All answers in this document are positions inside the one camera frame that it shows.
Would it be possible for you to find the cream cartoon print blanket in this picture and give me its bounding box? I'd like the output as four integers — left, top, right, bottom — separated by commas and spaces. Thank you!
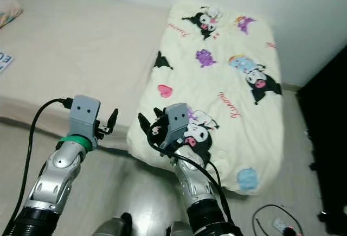
126, 0, 287, 196

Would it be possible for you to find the white book with blue letters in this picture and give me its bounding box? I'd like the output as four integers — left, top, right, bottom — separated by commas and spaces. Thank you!
0, 53, 14, 73

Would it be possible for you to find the pink pillow with orange dots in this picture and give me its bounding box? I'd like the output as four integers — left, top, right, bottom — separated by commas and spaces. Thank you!
0, 0, 24, 29

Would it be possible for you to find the bed with beige sheet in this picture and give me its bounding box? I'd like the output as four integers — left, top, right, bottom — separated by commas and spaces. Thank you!
0, 0, 174, 150

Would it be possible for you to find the robot right leg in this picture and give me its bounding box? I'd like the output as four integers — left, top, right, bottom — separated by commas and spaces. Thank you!
168, 221, 196, 236

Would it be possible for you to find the white power strip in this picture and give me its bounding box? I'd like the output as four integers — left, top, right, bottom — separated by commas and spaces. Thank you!
274, 217, 301, 235

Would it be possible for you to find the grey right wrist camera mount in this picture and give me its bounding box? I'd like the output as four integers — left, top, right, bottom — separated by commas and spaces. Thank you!
165, 103, 193, 145

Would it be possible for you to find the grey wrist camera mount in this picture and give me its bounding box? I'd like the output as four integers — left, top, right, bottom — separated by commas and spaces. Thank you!
68, 95, 101, 139
165, 103, 193, 145

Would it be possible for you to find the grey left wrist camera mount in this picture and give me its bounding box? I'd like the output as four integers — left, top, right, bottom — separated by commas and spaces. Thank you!
68, 95, 101, 139

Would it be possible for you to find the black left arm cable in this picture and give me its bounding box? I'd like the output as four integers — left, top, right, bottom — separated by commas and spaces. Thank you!
16, 98, 74, 236

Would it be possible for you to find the black floor cable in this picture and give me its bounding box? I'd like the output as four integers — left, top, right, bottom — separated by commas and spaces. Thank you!
252, 203, 304, 236

